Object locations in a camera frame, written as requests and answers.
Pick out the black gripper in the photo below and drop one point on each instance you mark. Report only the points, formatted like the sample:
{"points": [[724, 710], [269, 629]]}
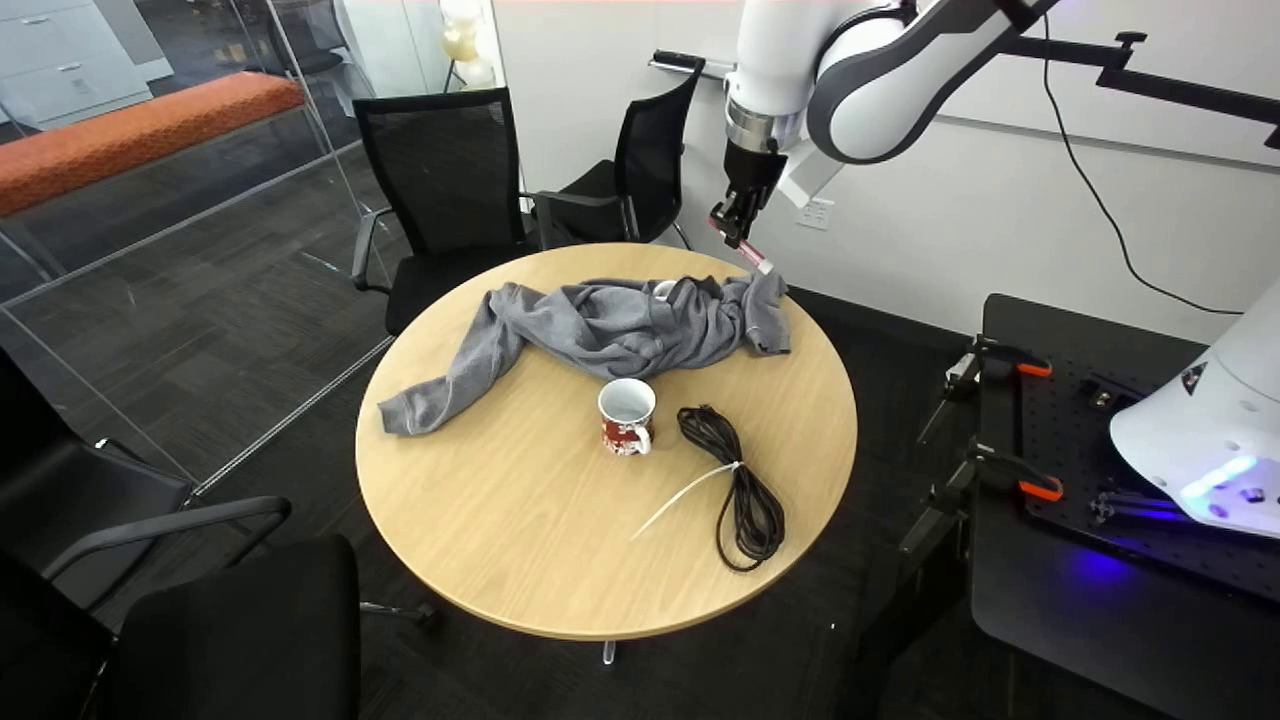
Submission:
{"points": [[753, 176]]}

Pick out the orange marker with white cap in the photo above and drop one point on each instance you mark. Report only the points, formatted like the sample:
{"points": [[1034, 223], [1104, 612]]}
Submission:
{"points": [[758, 259]]}

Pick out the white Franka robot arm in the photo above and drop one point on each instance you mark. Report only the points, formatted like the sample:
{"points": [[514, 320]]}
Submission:
{"points": [[882, 81]]}

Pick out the red and white mug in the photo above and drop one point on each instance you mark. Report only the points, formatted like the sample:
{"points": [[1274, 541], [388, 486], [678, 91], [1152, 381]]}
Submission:
{"points": [[626, 432]]}

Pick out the black mesh office chair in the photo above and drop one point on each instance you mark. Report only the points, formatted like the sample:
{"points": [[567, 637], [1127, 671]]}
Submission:
{"points": [[54, 454], [445, 173], [652, 162], [227, 640]]}

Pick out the grey fleece sweater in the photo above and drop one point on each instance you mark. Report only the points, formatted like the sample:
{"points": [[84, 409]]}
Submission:
{"points": [[613, 324]]}

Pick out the round wooden table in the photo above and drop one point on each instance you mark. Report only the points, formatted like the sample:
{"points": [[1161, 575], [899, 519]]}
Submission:
{"points": [[532, 535]]}

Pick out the small black connector box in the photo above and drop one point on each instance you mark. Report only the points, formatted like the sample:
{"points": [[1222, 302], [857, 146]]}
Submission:
{"points": [[1104, 393]]}

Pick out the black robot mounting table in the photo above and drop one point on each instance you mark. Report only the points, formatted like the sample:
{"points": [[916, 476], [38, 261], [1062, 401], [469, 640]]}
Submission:
{"points": [[1064, 625]]}

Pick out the orange upholstered bench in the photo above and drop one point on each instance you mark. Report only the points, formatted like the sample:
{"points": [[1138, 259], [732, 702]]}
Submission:
{"points": [[134, 134]]}

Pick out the white wall outlet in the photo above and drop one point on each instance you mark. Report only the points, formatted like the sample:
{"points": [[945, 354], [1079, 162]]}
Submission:
{"points": [[818, 209]]}

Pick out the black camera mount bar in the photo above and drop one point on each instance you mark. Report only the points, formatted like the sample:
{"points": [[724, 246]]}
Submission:
{"points": [[1174, 84]]}

